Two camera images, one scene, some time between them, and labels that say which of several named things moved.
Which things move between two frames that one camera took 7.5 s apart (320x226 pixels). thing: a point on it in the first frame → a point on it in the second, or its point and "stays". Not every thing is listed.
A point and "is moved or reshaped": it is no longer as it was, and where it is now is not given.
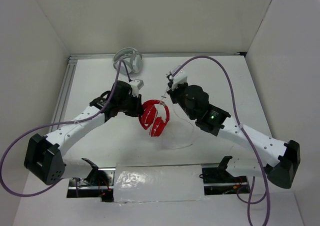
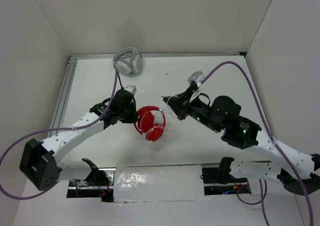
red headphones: x=148 y=116 is moved or reshaped
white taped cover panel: x=134 y=182 stays
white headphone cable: x=189 y=124 → x=163 y=111
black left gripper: x=136 y=111 → x=133 y=118
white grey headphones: x=132 y=59 stays
